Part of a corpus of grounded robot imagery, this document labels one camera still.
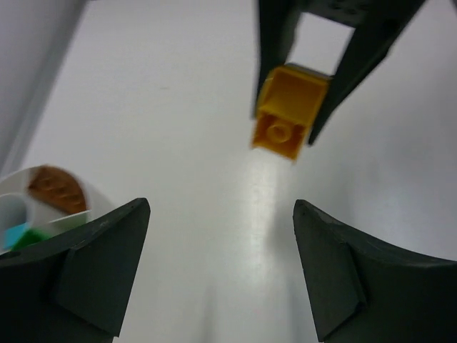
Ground aluminium frame rail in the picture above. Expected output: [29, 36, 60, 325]
[1, 1, 88, 175]

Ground yellow lego brick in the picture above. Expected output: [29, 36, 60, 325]
[251, 64, 332, 161]

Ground green lego brick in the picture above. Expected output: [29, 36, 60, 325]
[11, 229, 50, 251]

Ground teal lego brick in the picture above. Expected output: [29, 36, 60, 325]
[4, 223, 29, 249]

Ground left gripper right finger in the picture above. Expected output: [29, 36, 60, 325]
[293, 200, 456, 342]

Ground orange brown lego piece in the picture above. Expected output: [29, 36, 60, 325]
[27, 165, 89, 215]

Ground white divided round container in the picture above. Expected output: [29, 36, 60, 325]
[1, 166, 114, 254]

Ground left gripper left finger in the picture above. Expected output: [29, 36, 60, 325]
[1, 198, 150, 342]

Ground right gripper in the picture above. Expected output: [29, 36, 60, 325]
[251, 0, 424, 145]

